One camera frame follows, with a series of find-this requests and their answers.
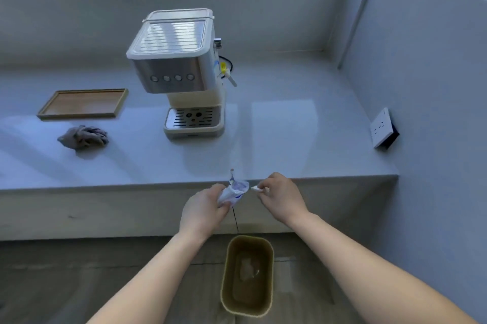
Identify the person's left hand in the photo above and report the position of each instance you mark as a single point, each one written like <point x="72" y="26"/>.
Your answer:
<point x="199" y="211"/>

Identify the cream espresso machine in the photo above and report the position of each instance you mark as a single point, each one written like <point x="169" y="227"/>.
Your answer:
<point x="182" y="72"/>

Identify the white blue sachet packet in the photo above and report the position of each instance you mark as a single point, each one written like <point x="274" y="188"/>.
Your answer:
<point x="233" y="192"/>

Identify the crumpled grey cloth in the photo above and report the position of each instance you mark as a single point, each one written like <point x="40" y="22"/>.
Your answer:
<point x="83" y="137"/>

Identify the torn white packet strip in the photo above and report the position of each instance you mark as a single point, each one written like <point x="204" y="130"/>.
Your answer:
<point x="256" y="188"/>

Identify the person's left thumb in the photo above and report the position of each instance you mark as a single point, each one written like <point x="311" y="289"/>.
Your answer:
<point x="220" y="189"/>

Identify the person's right forearm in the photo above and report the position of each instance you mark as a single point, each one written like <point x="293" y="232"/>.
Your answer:
<point x="380" y="274"/>

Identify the person's left forearm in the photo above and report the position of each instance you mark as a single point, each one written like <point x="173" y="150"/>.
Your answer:
<point x="150" y="278"/>

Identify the olive green waste bin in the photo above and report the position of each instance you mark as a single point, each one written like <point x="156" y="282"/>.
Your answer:
<point x="248" y="276"/>

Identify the crumpled wrapper in bin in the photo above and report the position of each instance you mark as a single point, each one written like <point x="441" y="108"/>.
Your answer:
<point x="249" y="268"/>

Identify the person's right hand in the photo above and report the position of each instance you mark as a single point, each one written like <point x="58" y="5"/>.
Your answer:
<point x="283" y="198"/>

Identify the person's right thumb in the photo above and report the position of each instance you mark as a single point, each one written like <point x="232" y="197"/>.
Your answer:
<point x="266" y="194"/>

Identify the wooden tray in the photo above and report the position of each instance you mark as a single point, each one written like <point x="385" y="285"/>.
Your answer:
<point x="83" y="104"/>

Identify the white wall socket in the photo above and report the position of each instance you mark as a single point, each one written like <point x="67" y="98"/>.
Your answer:
<point x="381" y="128"/>

